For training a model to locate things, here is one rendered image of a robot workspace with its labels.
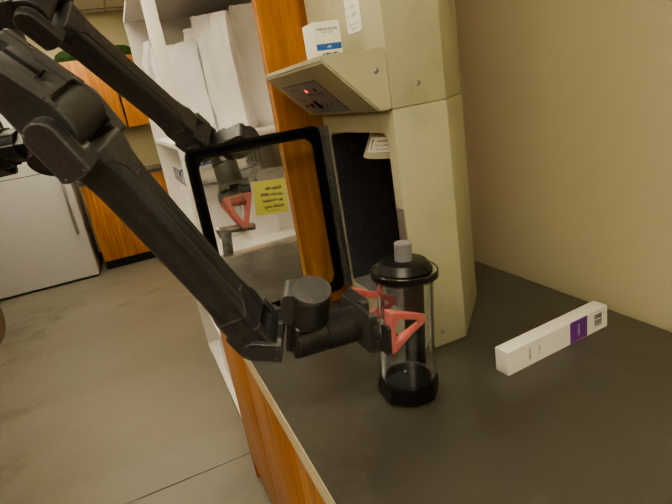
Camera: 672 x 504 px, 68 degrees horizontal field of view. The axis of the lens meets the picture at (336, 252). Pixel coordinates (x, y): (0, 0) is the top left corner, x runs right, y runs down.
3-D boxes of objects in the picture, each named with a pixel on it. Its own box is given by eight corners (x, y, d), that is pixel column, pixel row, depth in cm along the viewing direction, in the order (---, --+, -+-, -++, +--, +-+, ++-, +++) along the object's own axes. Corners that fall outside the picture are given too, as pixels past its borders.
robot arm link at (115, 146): (56, 96, 58) (6, 137, 50) (92, 74, 56) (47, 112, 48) (258, 324, 82) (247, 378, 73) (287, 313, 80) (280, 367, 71)
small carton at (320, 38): (332, 59, 92) (326, 24, 91) (343, 56, 88) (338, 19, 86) (307, 63, 91) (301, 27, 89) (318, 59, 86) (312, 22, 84)
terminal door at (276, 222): (345, 288, 123) (318, 124, 111) (226, 328, 112) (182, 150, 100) (344, 287, 124) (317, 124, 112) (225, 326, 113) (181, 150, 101)
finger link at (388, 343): (407, 288, 81) (355, 301, 78) (432, 302, 75) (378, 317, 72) (408, 326, 83) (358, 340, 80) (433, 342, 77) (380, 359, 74)
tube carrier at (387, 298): (416, 362, 93) (413, 253, 87) (453, 389, 84) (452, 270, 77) (366, 379, 89) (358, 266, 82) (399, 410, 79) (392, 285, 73)
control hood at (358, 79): (321, 114, 112) (313, 67, 109) (393, 109, 84) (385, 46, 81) (273, 122, 109) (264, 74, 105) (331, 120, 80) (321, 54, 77)
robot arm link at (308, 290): (251, 317, 80) (243, 359, 73) (250, 262, 73) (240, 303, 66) (326, 322, 80) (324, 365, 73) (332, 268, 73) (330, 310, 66)
